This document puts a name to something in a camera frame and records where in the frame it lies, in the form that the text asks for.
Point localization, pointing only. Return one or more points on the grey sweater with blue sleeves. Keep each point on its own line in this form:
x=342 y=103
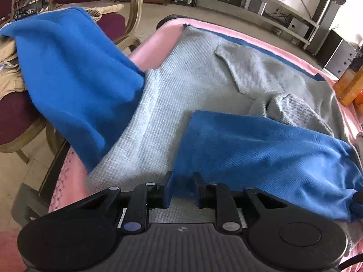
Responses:
x=175 y=90

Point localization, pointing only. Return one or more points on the khaki pants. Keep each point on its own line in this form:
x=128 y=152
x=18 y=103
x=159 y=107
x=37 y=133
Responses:
x=8 y=62

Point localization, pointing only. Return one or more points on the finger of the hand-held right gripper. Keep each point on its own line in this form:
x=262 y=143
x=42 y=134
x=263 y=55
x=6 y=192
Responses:
x=358 y=206

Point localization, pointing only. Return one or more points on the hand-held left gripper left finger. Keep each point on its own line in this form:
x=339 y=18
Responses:
x=168 y=188

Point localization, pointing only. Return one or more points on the small silver speaker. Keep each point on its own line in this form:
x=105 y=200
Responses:
x=255 y=5

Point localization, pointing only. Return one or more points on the dark drawer cabinet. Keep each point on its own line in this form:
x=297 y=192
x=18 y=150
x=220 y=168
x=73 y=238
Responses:
x=337 y=53

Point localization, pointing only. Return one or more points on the tv stand shelf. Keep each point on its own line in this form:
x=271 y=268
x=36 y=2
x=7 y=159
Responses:
x=255 y=14

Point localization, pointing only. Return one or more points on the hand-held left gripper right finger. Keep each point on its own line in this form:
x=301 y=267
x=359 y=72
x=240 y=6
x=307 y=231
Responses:
x=198 y=188

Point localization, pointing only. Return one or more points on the tall grey speaker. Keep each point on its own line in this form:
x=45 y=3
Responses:
x=323 y=25

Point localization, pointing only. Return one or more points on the maroon banquet chair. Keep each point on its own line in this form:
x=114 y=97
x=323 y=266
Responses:
x=17 y=119

